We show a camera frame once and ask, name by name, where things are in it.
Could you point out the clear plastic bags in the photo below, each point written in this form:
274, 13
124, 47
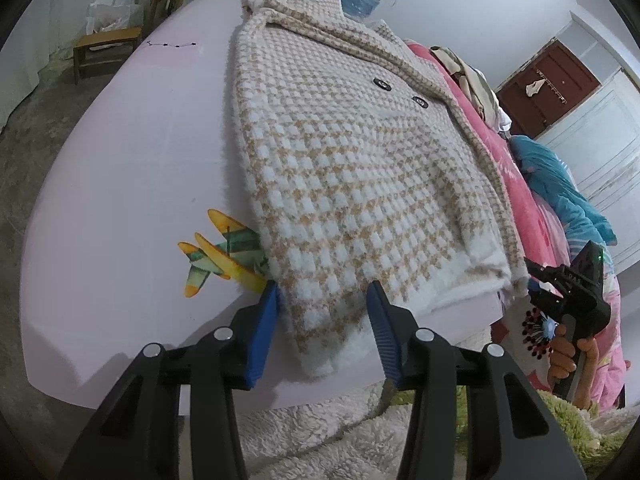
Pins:
117, 12

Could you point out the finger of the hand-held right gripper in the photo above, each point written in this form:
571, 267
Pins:
545, 272
542, 300

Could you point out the brown door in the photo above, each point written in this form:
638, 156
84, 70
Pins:
555, 110

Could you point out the small hanging cloth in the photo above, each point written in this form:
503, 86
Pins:
534, 88

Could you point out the white curtain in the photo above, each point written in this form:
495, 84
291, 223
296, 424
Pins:
35, 60

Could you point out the teal cloth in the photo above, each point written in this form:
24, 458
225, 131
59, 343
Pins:
555, 180

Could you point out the pink floral blanket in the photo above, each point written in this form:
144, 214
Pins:
532, 215

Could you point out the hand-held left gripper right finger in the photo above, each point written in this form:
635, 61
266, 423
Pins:
387, 340

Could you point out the white cabinet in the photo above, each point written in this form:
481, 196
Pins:
600, 160

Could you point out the beige white houndstooth coat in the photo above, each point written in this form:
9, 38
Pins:
350, 185

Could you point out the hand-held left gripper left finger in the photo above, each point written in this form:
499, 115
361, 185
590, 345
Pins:
260, 340

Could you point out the small wooden stool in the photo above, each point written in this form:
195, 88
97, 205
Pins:
105, 40

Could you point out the door hook rack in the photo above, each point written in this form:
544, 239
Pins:
552, 85

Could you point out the lilac printed table cover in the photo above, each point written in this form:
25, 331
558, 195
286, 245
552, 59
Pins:
125, 160

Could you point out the white and green fluffy rug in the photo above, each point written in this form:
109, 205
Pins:
325, 440

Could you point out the person's right hand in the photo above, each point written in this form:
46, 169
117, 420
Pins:
562, 355

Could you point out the white garment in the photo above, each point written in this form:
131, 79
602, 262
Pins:
497, 115

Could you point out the beige garment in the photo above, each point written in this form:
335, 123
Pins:
462, 75

